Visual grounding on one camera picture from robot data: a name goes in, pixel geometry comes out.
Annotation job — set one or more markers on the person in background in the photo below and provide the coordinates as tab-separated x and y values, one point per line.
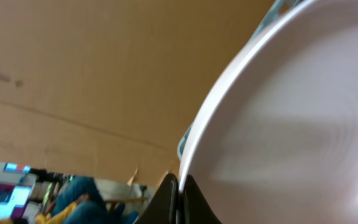
82	203

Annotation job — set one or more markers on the large white plate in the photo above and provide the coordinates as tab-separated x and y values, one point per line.
276	138

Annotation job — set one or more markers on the background computer monitor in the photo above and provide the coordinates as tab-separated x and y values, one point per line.
13	199

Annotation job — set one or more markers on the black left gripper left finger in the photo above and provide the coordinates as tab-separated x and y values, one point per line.
162	208

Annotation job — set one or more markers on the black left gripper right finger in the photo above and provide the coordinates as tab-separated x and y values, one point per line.
194	207

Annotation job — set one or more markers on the brown cardboard backdrop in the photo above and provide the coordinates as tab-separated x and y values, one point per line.
105	88

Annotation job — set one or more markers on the grey dishwasher rack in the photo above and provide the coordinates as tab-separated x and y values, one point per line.
278	7

